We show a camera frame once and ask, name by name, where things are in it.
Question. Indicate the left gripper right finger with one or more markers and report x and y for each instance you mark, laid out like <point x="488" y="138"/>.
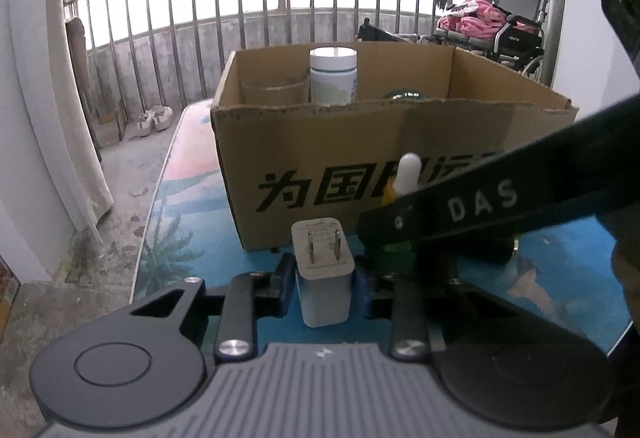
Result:
<point x="500" y="362"/>

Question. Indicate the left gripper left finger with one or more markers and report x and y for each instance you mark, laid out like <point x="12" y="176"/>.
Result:
<point x="143" y="362"/>

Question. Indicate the amber dropper bottle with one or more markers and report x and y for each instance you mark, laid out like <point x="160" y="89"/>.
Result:
<point x="406" y="178"/>

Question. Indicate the dark green round jar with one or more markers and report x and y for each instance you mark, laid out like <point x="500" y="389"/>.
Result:
<point x="405" y="95"/>

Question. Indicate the white plug charger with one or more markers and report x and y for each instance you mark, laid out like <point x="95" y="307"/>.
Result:
<point x="325" y="266"/>

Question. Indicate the black folding wheelchair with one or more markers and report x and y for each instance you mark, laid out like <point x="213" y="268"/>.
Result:
<point x="519" y="45"/>

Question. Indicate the pink clothes pile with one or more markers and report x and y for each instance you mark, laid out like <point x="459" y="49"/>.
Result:
<point x="477" y="19"/>

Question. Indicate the brown cardboard box with print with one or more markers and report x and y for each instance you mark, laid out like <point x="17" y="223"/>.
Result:
<point x="286" y="164"/>

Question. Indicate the pair of white shoes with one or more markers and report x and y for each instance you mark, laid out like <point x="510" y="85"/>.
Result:
<point x="156" y="119"/>

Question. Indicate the white curtain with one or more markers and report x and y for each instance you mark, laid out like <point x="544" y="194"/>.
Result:
<point x="46" y="77"/>

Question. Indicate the white supplement bottle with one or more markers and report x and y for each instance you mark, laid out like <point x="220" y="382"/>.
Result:
<point x="333" y="75"/>

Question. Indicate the metal balcony railing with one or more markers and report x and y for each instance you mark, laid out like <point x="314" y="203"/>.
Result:
<point x="142" y="53"/>

